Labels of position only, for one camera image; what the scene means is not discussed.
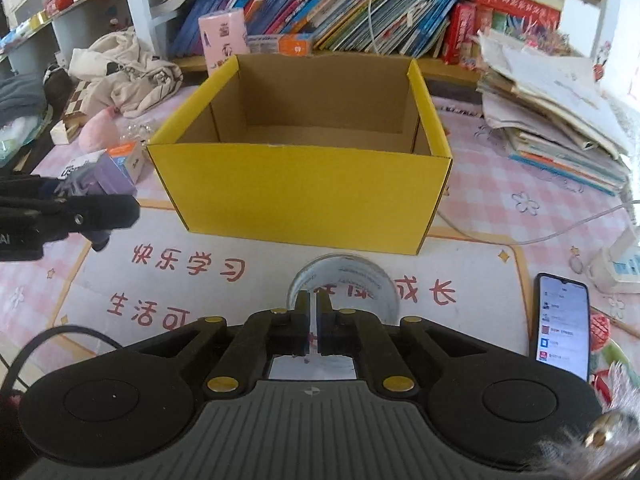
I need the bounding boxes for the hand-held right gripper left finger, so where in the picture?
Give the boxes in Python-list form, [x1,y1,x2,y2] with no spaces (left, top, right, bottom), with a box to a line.
[150,291,310,396]

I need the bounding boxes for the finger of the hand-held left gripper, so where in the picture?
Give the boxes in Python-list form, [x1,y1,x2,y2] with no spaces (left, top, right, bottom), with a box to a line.
[0,175,68,200]
[42,194,141,252]

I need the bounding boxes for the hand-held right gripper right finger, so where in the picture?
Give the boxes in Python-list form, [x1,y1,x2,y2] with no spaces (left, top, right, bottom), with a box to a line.
[318,292,481,396]

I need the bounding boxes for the small white purple box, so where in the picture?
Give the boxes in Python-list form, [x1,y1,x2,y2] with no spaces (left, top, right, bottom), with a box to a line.
[59,154,137,197]

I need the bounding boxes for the clear tape roll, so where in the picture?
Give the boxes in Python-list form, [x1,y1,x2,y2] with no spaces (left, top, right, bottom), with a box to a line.
[287,254,401,326]

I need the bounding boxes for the small orange box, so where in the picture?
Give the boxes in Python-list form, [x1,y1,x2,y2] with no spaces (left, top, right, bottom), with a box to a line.
[107,141,146,185]

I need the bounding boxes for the pink plush toy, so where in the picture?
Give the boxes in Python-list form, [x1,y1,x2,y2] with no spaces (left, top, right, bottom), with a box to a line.
[79,107,121,153]

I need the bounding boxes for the yellow cardboard box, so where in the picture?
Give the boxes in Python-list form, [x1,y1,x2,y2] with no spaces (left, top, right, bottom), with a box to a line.
[146,52,453,256]

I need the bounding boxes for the grey cloth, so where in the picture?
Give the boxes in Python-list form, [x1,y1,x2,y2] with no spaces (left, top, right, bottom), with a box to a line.
[0,72,51,128]

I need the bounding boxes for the checkered chessboard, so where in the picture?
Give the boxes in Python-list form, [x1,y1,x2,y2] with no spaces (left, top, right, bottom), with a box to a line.
[62,80,98,128]

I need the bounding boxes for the white desk mat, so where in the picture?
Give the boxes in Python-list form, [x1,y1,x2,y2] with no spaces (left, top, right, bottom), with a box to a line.
[50,199,533,361]

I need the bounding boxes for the cream canvas bag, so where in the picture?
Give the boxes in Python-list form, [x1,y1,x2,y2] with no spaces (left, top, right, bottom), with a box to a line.
[67,27,183,118]

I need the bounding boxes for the pink checked tablecloth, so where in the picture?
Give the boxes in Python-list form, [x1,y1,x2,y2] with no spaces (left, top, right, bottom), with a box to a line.
[0,85,640,411]

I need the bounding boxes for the white bookshelf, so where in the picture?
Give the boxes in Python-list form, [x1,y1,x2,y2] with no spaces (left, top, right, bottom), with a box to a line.
[0,0,640,86]

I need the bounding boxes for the pink printed cylinder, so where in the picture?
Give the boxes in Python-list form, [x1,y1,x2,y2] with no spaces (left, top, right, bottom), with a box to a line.
[198,8,249,73]

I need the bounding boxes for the black smartphone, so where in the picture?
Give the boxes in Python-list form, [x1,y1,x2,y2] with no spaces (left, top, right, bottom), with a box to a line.
[534,272,591,383]

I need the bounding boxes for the orange and white carton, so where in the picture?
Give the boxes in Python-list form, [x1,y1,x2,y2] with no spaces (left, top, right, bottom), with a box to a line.
[247,34,314,56]

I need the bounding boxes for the red strawberry ornament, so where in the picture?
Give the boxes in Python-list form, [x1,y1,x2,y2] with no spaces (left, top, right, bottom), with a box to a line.
[590,310,622,356]

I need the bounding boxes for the grey furry pompom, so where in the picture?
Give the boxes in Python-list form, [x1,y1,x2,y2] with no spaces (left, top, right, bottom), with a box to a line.
[530,360,640,480]

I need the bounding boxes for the white power strip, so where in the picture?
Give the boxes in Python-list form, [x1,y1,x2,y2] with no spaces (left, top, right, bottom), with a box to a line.
[587,227,640,293]

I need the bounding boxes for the row of colourful books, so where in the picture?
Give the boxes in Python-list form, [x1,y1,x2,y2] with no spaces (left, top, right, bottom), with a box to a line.
[167,0,466,58]

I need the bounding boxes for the pile of papers and books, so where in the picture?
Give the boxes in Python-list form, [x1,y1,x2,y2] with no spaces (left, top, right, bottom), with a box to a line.
[475,27,632,196]

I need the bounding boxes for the red thick books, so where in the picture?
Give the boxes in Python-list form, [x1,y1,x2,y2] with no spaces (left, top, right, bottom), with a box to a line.
[442,0,562,66]

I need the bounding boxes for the black cable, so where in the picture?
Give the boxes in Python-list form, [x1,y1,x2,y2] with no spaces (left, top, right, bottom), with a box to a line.
[0,325,126,396]

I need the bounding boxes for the white power cable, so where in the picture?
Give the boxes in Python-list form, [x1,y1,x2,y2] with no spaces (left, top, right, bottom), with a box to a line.
[435,200,640,247]

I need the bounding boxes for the white hanging cable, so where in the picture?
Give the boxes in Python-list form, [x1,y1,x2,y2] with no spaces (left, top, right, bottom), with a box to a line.
[366,0,405,53]

